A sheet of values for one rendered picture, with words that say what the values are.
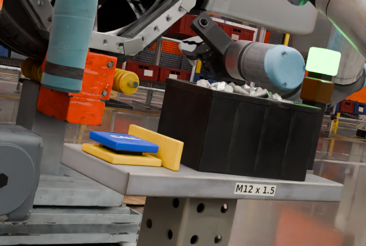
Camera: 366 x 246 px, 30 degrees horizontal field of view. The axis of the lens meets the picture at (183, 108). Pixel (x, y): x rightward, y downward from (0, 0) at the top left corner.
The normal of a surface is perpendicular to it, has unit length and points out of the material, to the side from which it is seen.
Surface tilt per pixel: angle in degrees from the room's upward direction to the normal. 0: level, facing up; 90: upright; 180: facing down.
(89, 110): 90
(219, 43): 69
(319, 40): 107
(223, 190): 90
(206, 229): 90
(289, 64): 86
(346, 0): 100
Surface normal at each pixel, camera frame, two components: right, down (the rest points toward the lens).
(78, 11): 0.32, 0.13
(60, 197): 0.61, 0.18
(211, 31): 0.27, -0.24
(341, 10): -0.83, 0.28
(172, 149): -0.77, -0.11
